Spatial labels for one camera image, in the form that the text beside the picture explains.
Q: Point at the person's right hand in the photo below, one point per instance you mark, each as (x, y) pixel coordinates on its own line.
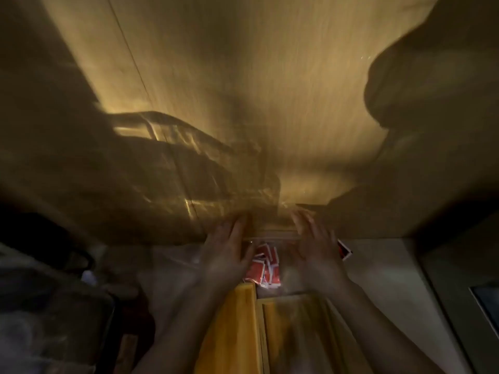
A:
(317, 260)

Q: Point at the person's left hand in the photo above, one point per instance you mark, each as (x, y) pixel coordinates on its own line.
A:
(224, 260)

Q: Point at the person's left fingers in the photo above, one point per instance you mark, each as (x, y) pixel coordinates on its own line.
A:
(232, 233)

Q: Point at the person's right fingers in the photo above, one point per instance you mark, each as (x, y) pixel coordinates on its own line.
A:
(312, 231)

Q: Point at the person's right forearm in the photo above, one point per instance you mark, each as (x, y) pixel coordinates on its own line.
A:
(378, 334)

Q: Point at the person's left forearm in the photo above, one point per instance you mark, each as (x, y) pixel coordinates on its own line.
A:
(183, 331)

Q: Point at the red white single box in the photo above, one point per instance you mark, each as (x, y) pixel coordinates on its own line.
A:
(344, 250)

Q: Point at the pile of red small boxes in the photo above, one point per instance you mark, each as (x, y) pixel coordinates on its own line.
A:
(267, 266)

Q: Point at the clear plastic bag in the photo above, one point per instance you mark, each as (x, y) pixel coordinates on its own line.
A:
(175, 268)

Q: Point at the yellow wooden cabinet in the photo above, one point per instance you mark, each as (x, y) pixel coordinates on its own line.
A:
(237, 334)

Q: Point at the dark framed screen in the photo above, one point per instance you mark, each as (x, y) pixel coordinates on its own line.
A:
(487, 307)

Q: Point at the dark chair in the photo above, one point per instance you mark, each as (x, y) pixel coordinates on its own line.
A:
(58, 315)

